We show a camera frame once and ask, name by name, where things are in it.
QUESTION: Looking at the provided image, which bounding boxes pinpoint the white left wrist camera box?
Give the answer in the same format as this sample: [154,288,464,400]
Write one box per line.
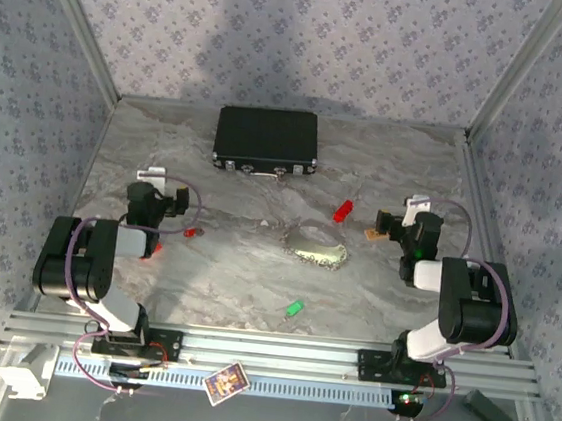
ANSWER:
[134,166,169,193]

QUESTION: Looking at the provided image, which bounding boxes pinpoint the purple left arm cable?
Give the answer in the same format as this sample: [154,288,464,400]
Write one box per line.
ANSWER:
[56,161,209,402]

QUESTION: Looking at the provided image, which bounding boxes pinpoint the orange key tag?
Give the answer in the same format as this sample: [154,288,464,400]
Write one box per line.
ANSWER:
[362,227,391,245]

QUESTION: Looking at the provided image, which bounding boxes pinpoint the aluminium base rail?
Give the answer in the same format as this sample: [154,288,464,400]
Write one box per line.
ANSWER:
[0,304,547,406]

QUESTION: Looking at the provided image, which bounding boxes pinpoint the metal keyring plate with rings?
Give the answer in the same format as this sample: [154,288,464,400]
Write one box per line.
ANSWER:
[279,223,351,274]

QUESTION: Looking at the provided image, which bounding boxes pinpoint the black hard case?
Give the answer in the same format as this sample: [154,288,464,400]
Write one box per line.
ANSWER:
[209,101,324,183]

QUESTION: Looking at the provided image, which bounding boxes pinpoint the white plastic bracket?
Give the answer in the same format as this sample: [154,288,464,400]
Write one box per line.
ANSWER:
[0,341,59,404]

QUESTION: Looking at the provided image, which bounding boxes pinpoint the black controller board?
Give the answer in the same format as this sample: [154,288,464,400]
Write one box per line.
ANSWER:
[106,361,151,392]
[386,388,428,421]

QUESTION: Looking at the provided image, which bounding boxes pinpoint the green plastic key tag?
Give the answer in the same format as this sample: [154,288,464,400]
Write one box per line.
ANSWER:
[279,297,306,322]

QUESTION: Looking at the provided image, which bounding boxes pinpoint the playing card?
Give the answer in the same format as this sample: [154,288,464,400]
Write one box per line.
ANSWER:
[199,357,253,411]

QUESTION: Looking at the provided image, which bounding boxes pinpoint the slotted cable duct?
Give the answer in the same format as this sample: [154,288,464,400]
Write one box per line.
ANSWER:
[52,354,400,413]

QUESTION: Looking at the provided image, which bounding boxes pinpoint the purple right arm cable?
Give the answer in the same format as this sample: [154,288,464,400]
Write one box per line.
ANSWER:
[389,193,520,421]

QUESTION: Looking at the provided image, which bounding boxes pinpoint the aluminium frame post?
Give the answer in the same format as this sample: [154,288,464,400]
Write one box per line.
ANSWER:
[21,0,132,104]
[463,0,562,154]

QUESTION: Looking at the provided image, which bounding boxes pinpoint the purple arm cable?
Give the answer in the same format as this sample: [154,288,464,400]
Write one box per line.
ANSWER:
[389,193,520,421]
[56,161,209,402]

